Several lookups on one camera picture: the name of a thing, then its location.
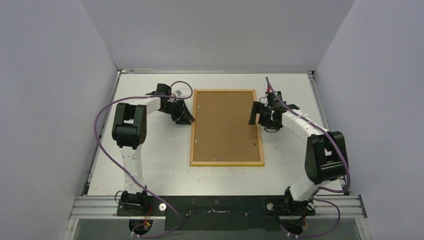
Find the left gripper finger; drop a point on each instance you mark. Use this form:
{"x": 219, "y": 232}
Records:
{"x": 185, "y": 109}
{"x": 183, "y": 120}

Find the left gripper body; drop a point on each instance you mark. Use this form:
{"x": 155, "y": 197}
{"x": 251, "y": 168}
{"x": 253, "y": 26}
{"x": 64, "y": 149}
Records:
{"x": 176, "y": 109}

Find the brown backing board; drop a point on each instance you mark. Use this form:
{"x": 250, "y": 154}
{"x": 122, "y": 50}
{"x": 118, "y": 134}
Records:
{"x": 225, "y": 126}

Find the yellow picture frame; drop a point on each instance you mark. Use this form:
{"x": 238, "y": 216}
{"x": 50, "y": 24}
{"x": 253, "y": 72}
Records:
{"x": 194, "y": 132}

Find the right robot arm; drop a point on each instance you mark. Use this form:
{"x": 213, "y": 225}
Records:
{"x": 325, "y": 156}

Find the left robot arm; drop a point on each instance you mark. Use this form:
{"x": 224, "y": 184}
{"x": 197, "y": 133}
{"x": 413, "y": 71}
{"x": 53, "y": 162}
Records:
{"x": 129, "y": 131}

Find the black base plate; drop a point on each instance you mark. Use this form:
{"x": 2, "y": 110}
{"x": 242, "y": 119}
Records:
{"x": 218, "y": 213}

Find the aluminium front rail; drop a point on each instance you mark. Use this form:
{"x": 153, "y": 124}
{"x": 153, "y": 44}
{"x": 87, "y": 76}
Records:
{"x": 104, "y": 207}

